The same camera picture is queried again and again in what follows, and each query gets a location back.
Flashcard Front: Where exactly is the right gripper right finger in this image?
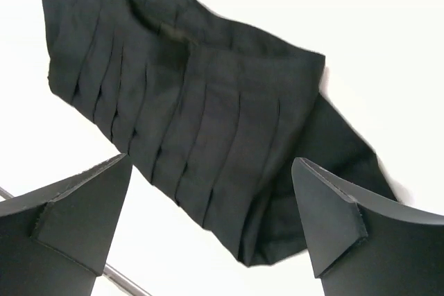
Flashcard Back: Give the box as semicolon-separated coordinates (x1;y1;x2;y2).
291;158;443;296

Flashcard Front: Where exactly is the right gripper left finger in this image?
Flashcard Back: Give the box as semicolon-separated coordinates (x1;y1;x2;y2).
1;154;132;296

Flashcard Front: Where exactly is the black pleated skirt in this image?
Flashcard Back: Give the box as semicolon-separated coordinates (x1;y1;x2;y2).
42;0;395;267

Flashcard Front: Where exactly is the aluminium table rail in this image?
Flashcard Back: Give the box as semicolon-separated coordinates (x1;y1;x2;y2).
0;186;153;296

